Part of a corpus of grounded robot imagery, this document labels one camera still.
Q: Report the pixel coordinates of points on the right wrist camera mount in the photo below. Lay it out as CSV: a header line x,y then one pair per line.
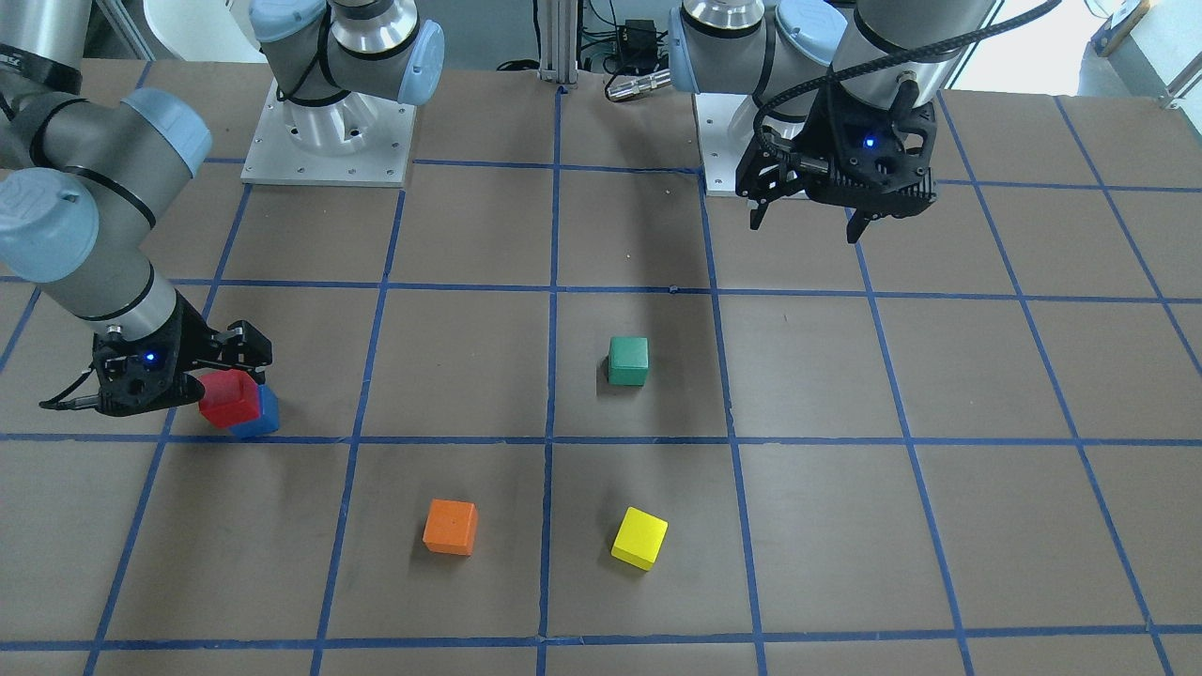
x,y
127,378

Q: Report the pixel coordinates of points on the orange wooden block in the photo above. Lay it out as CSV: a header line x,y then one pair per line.
x,y
451,527

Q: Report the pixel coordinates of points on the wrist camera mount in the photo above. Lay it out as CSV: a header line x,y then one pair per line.
x,y
879,159
127,378

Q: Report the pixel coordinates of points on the metal cylinder connector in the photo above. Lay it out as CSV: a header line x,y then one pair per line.
x,y
638,86

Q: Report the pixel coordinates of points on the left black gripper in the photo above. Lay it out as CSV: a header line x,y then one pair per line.
x,y
830,130

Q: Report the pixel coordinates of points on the yellow wooden block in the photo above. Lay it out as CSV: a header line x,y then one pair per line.
x,y
639,539

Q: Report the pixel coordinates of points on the blue wooden block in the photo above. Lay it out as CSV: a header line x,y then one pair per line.
x,y
268,420

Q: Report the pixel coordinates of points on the red wooden block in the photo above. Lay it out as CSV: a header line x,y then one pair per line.
x,y
231,398

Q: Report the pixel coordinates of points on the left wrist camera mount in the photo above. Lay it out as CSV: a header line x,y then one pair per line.
x,y
879,159

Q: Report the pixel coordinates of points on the aluminium frame post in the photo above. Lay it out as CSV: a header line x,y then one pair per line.
x,y
558,40

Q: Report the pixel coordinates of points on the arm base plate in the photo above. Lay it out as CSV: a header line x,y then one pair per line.
x,y
724,129
361,141

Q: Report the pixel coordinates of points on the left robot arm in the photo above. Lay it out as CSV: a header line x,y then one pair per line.
x,y
882,51

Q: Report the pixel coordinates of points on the green wooden block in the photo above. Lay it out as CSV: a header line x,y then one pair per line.
x,y
628,361

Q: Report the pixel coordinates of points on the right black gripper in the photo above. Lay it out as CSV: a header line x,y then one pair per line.
x,y
194,342

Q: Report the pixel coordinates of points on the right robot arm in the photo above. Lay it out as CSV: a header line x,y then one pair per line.
x,y
86,182

